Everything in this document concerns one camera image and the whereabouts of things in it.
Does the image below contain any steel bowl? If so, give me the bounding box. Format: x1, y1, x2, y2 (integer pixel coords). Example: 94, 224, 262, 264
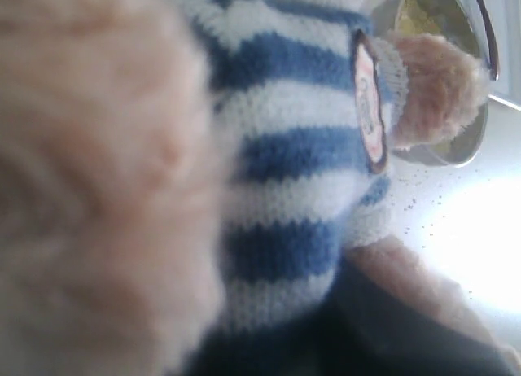
372, 0, 500, 167

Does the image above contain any teddy bear striped sweater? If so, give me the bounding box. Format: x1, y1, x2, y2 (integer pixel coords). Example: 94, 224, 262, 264
0, 0, 510, 376

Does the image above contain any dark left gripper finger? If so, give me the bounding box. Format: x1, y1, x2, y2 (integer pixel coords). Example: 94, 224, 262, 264
184, 263, 513, 375

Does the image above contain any yellow millet grain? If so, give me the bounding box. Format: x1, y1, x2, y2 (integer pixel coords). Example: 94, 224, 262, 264
395, 0, 458, 35

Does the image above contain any white plastic tray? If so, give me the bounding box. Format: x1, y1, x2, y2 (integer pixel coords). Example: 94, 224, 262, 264
484, 0, 520, 111

